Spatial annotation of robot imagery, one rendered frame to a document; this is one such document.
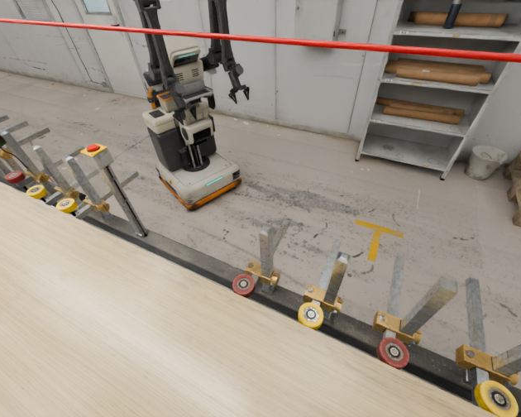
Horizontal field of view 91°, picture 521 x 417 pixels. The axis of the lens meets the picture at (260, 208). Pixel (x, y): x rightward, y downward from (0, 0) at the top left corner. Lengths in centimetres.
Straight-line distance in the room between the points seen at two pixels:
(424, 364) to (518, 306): 142
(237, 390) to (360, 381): 34
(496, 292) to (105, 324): 236
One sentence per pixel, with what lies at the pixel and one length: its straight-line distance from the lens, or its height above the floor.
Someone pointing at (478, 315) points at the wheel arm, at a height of 85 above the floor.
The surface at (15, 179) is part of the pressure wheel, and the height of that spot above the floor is 90.
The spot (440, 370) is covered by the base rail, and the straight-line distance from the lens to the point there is 120.
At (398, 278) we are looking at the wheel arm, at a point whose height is 84.
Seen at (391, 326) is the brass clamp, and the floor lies 85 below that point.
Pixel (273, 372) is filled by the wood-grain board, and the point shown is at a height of 90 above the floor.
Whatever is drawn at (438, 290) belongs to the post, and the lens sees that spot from 80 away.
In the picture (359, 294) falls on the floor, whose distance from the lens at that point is 203.
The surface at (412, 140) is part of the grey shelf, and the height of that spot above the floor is 15.
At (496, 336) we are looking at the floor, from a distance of 229.
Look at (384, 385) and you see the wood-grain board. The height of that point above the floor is 90.
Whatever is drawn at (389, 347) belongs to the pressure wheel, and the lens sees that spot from 93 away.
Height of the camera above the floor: 173
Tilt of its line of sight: 45 degrees down
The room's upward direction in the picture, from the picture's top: 3 degrees counter-clockwise
